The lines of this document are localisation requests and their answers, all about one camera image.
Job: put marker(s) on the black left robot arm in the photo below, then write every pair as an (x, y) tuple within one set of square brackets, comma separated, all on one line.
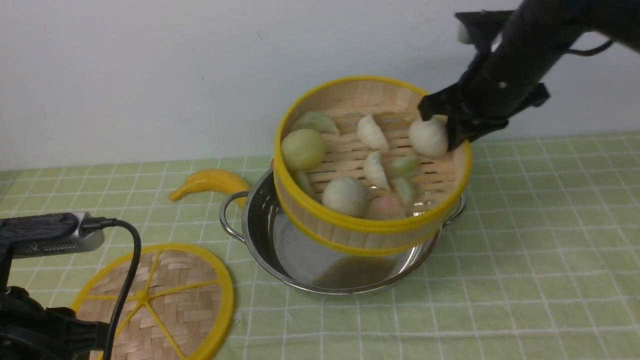
[(30, 331)]

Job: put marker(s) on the white bun at front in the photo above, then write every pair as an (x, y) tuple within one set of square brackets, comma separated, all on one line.
[(347, 196)]

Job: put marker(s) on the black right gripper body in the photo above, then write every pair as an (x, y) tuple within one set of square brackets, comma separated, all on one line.
[(512, 58)]

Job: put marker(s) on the pale green dumpling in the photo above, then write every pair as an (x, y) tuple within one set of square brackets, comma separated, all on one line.
[(406, 166)]

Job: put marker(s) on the green dumpling at back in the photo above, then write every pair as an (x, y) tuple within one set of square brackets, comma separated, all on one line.
[(317, 121)]

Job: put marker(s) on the green round bun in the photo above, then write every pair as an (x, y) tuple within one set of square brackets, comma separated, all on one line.
[(303, 150)]

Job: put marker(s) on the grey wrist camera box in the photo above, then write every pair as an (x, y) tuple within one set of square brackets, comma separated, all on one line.
[(48, 235)]

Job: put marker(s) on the yellow plastic banana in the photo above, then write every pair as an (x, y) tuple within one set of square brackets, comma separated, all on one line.
[(210, 180)]

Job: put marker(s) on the pink bun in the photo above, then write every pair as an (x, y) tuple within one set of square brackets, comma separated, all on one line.
[(385, 208)]

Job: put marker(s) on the white pleated dumpling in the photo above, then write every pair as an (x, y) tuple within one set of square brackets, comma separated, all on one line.
[(374, 171), (371, 134)]

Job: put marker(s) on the yellow rimmed bamboo steamer basket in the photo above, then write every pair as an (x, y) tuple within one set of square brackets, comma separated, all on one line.
[(359, 170)]

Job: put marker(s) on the green checkered tablecloth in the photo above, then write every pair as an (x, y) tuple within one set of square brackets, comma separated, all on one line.
[(543, 265)]

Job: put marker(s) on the white round bun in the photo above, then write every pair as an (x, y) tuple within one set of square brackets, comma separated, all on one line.
[(428, 137)]

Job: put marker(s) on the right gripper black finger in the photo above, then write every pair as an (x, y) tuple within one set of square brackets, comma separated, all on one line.
[(469, 129), (446, 102)]

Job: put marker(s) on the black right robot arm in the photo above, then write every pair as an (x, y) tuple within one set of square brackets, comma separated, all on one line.
[(578, 27)]

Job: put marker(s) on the stainless steel pot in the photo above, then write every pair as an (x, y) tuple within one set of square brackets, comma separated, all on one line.
[(255, 218)]

